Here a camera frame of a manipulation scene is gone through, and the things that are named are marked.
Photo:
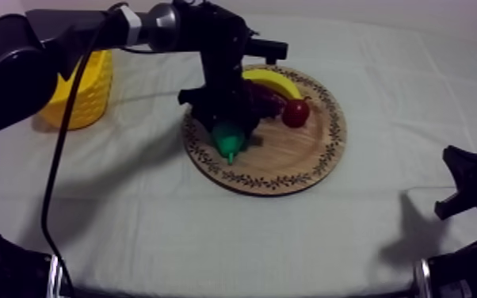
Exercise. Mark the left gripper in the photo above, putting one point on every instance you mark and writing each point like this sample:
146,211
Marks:
224,95

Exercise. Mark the green toy pear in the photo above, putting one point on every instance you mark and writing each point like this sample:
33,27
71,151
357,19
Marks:
228,139

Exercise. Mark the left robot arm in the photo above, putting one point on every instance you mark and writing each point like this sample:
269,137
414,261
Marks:
9,75

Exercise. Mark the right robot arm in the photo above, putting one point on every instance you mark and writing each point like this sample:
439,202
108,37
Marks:
467,270

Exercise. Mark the round wooden board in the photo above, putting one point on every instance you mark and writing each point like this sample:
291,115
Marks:
288,158

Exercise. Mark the yellow plastic basket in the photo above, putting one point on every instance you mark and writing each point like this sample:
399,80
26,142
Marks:
86,95

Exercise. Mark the purple toy grapes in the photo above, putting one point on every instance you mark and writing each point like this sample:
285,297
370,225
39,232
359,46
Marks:
268,102

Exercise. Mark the yellow toy banana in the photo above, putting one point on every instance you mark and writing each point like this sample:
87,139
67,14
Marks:
276,82

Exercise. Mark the small red fruit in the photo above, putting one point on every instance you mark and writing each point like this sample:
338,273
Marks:
295,113

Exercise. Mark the silver metal bar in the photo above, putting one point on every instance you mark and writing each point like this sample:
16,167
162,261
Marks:
54,276

